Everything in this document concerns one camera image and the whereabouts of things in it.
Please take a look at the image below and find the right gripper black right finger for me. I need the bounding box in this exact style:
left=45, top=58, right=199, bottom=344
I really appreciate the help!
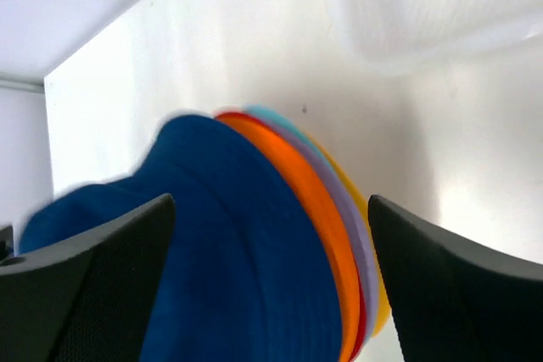
left=368, top=195, right=542, bottom=361

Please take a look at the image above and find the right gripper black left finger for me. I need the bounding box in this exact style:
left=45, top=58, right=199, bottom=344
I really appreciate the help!
left=1, top=194, right=175, bottom=361

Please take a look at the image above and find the yellow bucket hat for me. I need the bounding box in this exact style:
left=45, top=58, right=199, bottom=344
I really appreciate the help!
left=306, top=134, right=391, bottom=337

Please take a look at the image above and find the red bucket hat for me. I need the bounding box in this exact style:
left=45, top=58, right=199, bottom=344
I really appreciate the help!
left=214, top=110, right=369, bottom=359

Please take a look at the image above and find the lavender bucket hat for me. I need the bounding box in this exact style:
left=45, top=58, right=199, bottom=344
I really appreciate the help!
left=258, top=118, right=378, bottom=343

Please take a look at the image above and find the orange bucket hat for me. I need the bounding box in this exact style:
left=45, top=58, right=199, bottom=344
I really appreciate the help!
left=214, top=114, right=361, bottom=362

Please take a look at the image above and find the blue bucket hat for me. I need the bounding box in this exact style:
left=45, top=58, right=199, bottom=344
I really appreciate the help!
left=18, top=114, right=342, bottom=361

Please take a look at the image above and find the teal bucket hat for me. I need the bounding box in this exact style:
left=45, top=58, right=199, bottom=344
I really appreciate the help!
left=244, top=105, right=322, bottom=156

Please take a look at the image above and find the white plastic basket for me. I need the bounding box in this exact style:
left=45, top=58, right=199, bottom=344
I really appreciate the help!
left=326, top=0, right=542, bottom=74

